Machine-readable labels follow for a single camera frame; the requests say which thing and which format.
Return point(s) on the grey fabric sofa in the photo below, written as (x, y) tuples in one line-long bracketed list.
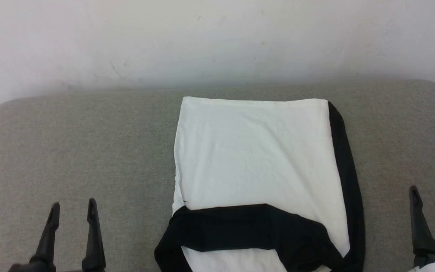
[(70, 151)]

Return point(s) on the black and white garment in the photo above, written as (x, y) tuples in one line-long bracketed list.
[(255, 158)]

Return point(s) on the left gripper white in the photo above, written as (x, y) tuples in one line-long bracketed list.
[(36, 267)]

